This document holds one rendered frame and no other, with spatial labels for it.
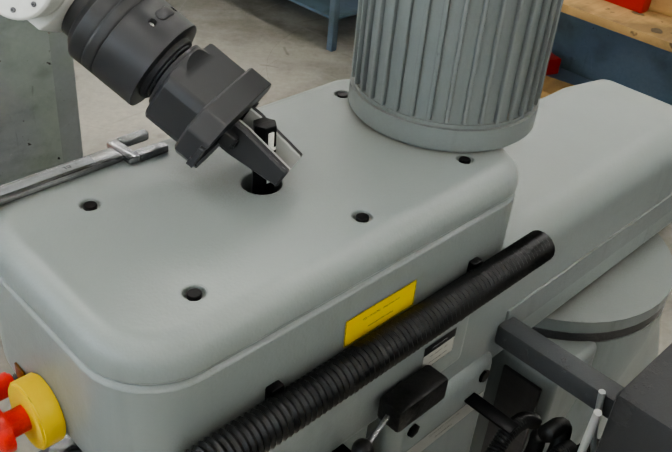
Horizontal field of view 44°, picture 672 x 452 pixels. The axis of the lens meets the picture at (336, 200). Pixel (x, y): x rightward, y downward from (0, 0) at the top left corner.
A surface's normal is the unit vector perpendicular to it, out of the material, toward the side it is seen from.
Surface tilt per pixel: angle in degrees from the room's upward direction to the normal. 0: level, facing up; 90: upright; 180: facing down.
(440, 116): 90
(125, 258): 0
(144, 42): 53
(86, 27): 76
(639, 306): 0
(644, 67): 90
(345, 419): 90
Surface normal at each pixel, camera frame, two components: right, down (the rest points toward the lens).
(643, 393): 0.08, -0.83
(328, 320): 0.69, 0.44
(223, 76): 0.54, -0.59
